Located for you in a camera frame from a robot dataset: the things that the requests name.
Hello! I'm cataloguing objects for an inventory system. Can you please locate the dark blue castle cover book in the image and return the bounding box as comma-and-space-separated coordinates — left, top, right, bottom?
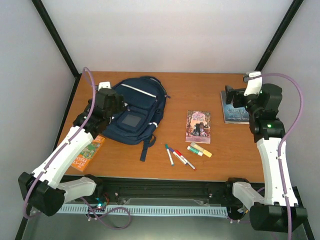
220, 90, 250, 124

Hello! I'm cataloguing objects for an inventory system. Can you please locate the navy blue student backpack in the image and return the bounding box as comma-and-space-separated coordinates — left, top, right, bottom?
101, 76, 169, 162

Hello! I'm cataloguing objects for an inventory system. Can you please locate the pink Taming of Shrew book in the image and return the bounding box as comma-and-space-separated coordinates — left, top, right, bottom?
185, 110, 211, 144

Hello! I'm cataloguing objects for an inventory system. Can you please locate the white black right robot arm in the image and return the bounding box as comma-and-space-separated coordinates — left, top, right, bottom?
225, 83, 308, 235

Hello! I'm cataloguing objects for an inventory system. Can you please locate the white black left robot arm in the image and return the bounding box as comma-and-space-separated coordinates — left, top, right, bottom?
18, 88, 125, 217

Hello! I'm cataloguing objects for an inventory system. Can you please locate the yellow highlighter pen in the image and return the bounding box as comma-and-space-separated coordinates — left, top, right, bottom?
190, 142, 212, 158

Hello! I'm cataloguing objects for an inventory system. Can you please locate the orange treehouse book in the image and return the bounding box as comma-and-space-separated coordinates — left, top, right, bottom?
71, 135, 106, 172

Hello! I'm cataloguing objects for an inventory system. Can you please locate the green label glue stick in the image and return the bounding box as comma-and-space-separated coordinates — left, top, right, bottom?
187, 146, 203, 157

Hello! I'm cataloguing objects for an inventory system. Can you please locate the green capped marker pen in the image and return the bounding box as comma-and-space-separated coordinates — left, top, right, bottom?
164, 144, 175, 166

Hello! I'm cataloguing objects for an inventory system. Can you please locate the purple capped marker pen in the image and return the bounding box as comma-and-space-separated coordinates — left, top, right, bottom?
169, 147, 187, 165

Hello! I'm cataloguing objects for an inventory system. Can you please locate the red capped marker pen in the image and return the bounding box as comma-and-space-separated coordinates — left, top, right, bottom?
175, 150, 196, 170

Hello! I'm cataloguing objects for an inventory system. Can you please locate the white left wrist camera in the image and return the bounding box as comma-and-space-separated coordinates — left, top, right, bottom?
98, 81, 112, 91

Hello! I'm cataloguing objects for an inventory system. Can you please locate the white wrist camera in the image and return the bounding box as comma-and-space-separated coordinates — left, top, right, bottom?
98, 81, 112, 91
243, 71, 262, 97

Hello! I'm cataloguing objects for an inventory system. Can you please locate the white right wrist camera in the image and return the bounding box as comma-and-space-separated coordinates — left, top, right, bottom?
243, 71, 262, 97

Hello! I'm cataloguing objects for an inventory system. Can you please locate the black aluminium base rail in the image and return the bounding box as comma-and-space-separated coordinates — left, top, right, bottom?
59, 175, 266, 208

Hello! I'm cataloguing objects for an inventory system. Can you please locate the light blue slotted cable duct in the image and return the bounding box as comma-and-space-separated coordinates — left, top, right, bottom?
58, 203, 228, 218

